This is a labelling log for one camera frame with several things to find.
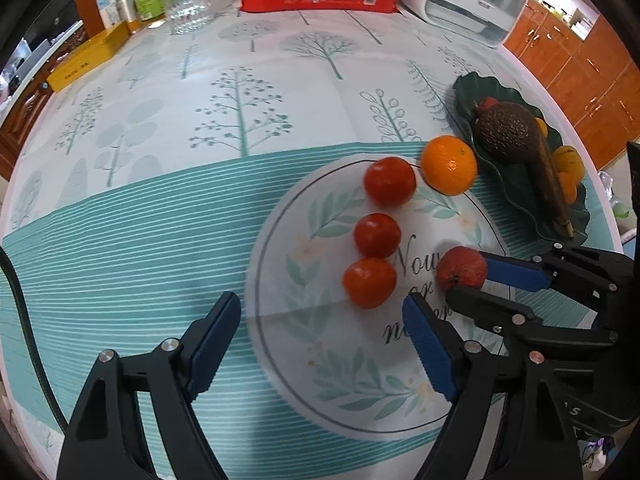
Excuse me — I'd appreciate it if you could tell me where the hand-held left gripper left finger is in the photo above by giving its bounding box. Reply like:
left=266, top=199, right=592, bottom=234
left=56, top=291, right=243, bottom=480

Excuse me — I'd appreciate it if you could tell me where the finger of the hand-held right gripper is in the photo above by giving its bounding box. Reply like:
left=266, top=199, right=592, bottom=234
left=480, top=242, right=640, bottom=311
left=445, top=284, right=621, bottom=356

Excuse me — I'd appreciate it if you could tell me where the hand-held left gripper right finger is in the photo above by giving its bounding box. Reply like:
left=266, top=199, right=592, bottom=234
left=402, top=292, right=586, bottom=480

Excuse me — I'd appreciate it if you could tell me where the dark green scalloped plate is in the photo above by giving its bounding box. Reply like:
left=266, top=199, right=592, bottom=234
left=452, top=72, right=592, bottom=243

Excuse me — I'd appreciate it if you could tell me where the overripe brown banana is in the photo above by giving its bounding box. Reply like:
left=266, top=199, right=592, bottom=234
left=520, top=125, right=576, bottom=238

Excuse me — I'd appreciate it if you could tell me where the dark brown avocado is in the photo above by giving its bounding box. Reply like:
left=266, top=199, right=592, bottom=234
left=472, top=101, right=543, bottom=163

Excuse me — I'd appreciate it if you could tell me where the round white printed placemat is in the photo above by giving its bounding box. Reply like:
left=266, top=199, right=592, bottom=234
left=245, top=154, right=523, bottom=435

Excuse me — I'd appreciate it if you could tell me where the red tomato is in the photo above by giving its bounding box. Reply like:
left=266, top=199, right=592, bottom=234
left=354, top=213, right=402, bottom=259
left=342, top=258, right=397, bottom=309
left=363, top=156, right=417, bottom=207

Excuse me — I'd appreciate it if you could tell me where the teal striped table runner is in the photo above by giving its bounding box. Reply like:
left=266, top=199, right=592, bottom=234
left=0, top=140, right=621, bottom=461

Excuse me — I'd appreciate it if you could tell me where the clear plastic bag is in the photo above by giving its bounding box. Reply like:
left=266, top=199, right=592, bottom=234
left=597, top=170, right=632, bottom=221

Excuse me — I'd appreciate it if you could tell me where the large orange mandarin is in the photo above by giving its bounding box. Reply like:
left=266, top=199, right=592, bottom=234
left=420, top=135, right=478, bottom=197

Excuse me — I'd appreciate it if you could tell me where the orange wooden cabinet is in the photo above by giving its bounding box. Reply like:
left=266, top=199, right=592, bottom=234
left=502, top=0, right=640, bottom=171

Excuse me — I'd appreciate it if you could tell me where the tree print tablecloth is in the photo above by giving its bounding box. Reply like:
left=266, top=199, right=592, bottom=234
left=0, top=0, right=626, bottom=480

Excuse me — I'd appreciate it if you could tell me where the white dish cabinet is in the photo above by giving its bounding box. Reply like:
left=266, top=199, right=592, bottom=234
left=400, top=0, right=535, bottom=50

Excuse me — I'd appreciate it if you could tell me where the yellow box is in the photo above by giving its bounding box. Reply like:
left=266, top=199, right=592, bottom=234
left=46, top=22, right=132, bottom=93

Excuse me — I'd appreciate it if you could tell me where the clear ribbed glass cup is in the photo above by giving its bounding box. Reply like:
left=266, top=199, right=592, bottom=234
left=160, top=0, right=217, bottom=36

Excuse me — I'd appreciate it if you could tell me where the small metal can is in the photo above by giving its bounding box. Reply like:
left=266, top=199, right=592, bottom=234
left=115, top=0, right=141, bottom=36

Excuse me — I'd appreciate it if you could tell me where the white and blue carton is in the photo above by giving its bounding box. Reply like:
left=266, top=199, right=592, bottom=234
left=95, top=0, right=126, bottom=28

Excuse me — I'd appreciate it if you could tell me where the black cable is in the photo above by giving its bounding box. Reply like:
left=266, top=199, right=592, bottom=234
left=0, top=247, right=68, bottom=431

